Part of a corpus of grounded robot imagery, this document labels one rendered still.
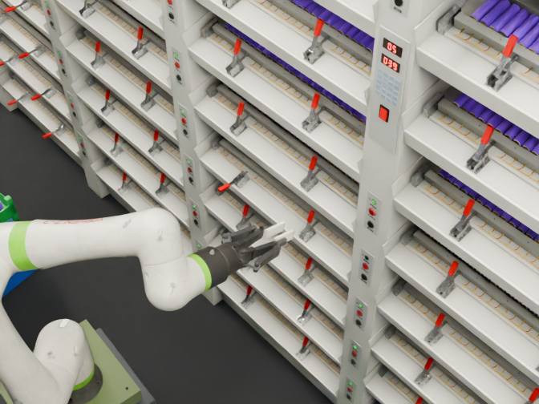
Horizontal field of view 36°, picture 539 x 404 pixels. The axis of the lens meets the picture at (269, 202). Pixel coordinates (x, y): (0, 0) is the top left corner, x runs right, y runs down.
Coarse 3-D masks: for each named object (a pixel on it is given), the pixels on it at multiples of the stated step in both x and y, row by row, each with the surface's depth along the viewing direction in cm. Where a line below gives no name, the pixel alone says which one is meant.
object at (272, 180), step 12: (228, 144) 240; (240, 156) 237; (252, 168) 235; (276, 180) 230; (288, 192) 227; (288, 204) 227; (300, 204) 225; (324, 216) 221; (336, 228) 219; (348, 240) 216
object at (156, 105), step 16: (80, 32) 275; (80, 48) 276; (96, 48) 265; (80, 64) 277; (96, 64) 268; (112, 64) 269; (128, 64) 264; (112, 80) 265; (128, 80) 264; (144, 80) 259; (128, 96) 260; (144, 96) 259; (160, 96) 258; (144, 112) 256; (160, 112) 254; (160, 128) 253; (176, 128) 243; (176, 144) 252
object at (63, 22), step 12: (60, 12) 268; (48, 24) 277; (60, 24) 270; (72, 24) 274; (60, 48) 281; (72, 60) 283; (60, 72) 293; (72, 72) 286; (84, 72) 289; (84, 108) 299; (72, 120) 310; (84, 120) 302; (84, 156) 322; (96, 156) 318; (84, 168) 330; (96, 180) 326; (96, 192) 334; (108, 192) 335
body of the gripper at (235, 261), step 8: (224, 248) 196; (232, 248) 197; (240, 248) 201; (224, 256) 195; (232, 256) 196; (240, 256) 199; (248, 256) 200; (232, 264) 196; (240, 264) 197; (232, 272) 197
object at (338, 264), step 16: (208, 144) 242; (208, 160) 241; (224, 160) 240; (224, 176) 237; (256, 176) 235; (240, 192) 234; (256, 192) 232; (256, 208) 233; (272, 208) 229; (288, 224) 225; (304, 224) 224; (320, 224) 223; (320, 240) 221; (336, 240) 220; (320, 256) 218; (336, 256) 217; (336, 272) 215
